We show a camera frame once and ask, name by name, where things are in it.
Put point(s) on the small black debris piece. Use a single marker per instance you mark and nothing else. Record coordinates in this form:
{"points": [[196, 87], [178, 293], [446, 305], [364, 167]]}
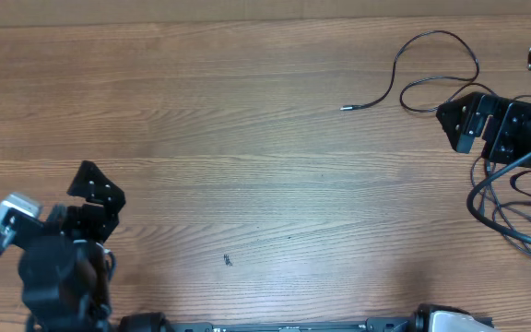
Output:
{"points": [[227, 261]]}

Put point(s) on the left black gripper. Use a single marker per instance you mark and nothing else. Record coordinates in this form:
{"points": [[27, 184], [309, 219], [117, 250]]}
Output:
{"points": [[72, 217]]}

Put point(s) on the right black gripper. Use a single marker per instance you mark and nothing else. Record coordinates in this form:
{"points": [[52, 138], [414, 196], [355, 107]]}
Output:
{"points": [[482, 126]]}

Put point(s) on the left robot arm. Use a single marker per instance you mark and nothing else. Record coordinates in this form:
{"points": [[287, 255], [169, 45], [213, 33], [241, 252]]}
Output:
{"points": [[65, 269]]}

